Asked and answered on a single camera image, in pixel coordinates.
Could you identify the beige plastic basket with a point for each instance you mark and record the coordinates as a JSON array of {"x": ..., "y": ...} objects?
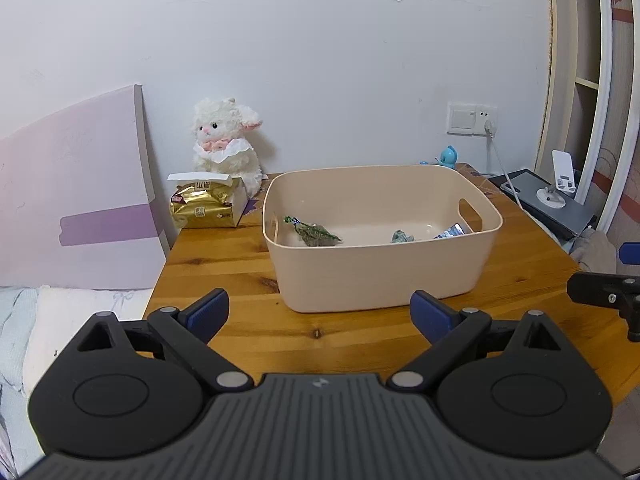
[{"x": 375, "y": 275}]

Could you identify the white phone stand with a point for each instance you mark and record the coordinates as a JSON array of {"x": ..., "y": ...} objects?
[{"x": 555, "y": 192}]

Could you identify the blue toy figure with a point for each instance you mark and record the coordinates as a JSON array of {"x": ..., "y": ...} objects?
[{"x": 447, "y": 156}]

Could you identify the green checked cloth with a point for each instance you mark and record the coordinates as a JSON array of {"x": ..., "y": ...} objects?
[{"x": 401, "y": 236}]

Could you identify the grey laptop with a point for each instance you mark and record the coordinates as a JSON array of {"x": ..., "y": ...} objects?
[{"x": 570, "y": 217}]

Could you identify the blue and white patterned packet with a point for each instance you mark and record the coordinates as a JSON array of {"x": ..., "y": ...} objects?
[{"x": 452, "y": 231}]

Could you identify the white wall switch socket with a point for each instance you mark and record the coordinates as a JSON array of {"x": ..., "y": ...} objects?
[{"x": 467, "y": 119}]

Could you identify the clear bag of dried herbs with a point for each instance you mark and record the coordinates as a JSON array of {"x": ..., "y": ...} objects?
[{"x": 315, "y": 234}]

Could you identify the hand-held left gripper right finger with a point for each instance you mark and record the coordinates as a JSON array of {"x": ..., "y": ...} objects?
[{"x": 432, "y": 312}]

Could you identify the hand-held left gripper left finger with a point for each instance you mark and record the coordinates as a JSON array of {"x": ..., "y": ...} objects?
[{"x": 205, "y": 312}]

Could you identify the white pillow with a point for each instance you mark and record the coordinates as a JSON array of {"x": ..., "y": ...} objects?
[{"x": 70, "y": 330}]

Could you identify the white plush sheep toy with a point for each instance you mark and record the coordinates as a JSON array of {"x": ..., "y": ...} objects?
[{"x": 225, "y": 150}]

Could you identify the white wardrobe shelf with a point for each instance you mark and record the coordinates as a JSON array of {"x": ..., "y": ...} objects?
[{"x": 610, "y": 85}]

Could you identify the gold tissue pack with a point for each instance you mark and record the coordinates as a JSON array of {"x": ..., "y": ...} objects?
[{"x": 202, "y": 207}]

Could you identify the light blue bed sheet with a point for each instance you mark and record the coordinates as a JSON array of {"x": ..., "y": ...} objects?
[{"x": 12, "y": 350}]

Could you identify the purple and white board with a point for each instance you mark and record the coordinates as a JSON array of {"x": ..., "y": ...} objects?
[{"x": 75, "y": 185}]

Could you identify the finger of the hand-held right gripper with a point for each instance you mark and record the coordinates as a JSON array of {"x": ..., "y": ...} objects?
[
  {"x": 595, "y": 289},
  {"x": 631, "y": 252}
]

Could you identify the beige cloth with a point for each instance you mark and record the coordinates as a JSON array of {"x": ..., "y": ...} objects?
[{"x": 595, "y": 252}]

